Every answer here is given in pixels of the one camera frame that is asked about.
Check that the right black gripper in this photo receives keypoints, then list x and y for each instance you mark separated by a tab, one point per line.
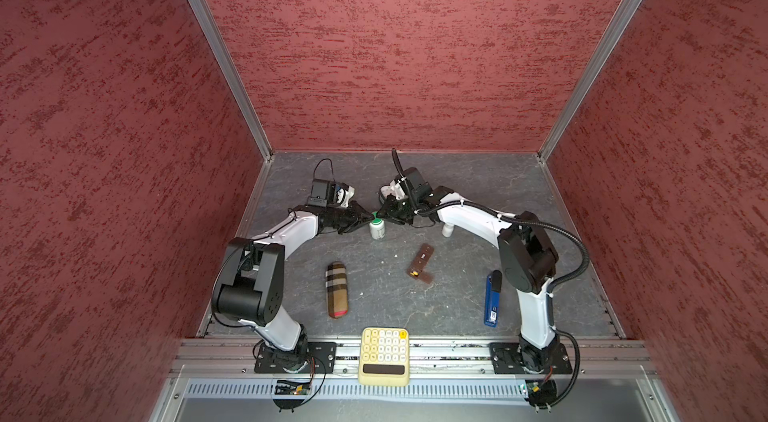
391	213

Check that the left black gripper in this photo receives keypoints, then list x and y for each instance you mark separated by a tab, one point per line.
357	218

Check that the green cap white pill bottle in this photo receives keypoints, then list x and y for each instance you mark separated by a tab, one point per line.
377	228

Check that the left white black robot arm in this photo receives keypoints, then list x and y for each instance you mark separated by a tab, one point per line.
249	288

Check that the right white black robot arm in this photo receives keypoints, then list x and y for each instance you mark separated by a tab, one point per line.
527	254

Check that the small white pill bottle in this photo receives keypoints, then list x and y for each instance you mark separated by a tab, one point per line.
447	230

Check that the plaid glasses case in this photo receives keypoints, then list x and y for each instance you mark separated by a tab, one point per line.
337	290

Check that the yellow calculator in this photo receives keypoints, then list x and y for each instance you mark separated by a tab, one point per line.
384	358

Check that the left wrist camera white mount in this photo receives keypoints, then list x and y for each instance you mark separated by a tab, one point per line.
330	193

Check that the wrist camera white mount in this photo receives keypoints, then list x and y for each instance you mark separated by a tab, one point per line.
330	193
396	188

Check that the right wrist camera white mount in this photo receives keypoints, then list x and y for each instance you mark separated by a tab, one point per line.
396	188

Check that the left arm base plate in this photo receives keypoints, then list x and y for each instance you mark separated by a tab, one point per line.
307	358

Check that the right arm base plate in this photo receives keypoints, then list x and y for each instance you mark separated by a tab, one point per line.
516	359

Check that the aluminium front rail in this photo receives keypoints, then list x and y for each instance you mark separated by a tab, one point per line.
437	357

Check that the white slotted cable duct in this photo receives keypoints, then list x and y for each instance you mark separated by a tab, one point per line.
429	390

